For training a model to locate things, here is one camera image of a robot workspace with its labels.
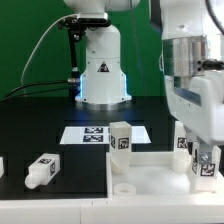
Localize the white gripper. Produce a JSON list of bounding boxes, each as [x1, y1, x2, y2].
[[164, 71, 224, 165]]

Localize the white square tabletop tray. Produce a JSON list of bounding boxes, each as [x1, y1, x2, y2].
[[105, 150, 224, 199]]

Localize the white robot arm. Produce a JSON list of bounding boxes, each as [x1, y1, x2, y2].
[[64, 0, 224, 165]]

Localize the white front fence bar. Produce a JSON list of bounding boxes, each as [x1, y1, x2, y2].
[[0, 195, 224, 224]]

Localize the white sheet with markers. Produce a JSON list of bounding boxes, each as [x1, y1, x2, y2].
[[60, 126, 151, 145]]

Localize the white left fence piece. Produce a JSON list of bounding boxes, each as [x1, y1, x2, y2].
[[0, 157, 4, 178]]

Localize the black camera stand pole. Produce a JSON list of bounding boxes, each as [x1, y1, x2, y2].
[[68, 29, 80, 102]]

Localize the camera on stand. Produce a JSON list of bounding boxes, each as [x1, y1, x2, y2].
[[58, 12, 111, 29]]

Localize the grey cable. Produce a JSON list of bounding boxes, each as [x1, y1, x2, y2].
[[19, 13, 78, 88]]

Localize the black cables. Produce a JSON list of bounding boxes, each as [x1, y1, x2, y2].
[[0, 79, 75, 103]]

